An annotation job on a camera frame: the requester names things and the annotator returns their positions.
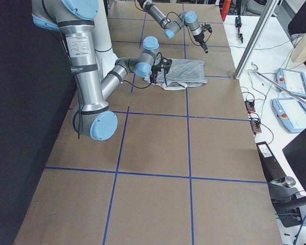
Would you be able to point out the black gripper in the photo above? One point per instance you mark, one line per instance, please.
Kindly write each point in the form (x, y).
(155, 69)
(199, 38)

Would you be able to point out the blue white striped polo shirt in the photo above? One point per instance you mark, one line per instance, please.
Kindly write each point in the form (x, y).
(183, 73)

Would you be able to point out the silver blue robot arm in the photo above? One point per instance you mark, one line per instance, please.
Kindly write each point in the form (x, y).
(97, 70)
(184, 19)

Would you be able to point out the black tool on white table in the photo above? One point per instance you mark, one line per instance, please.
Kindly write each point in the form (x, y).
(238, 25)

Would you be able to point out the orange black terminal strip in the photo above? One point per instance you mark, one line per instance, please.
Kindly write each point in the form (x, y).
(254, 118)

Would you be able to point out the upper teach pendant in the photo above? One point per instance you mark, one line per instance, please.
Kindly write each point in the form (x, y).
(292, 80)

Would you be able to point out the teach pendant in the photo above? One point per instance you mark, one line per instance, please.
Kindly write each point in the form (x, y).
(292, 80)
(291, 113)

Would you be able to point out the lower teach pendant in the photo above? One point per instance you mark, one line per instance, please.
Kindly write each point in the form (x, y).
(291, 113)

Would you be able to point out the black box with label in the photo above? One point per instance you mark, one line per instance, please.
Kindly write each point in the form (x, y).
(271, 167)

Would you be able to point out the black monitor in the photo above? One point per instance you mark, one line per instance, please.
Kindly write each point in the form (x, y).
(295, 154)

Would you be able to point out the black stand with knob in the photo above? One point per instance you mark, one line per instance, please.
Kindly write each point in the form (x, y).
(289, 204)

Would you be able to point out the aluminium frame post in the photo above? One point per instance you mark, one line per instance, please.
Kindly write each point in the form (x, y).
(261, 24)

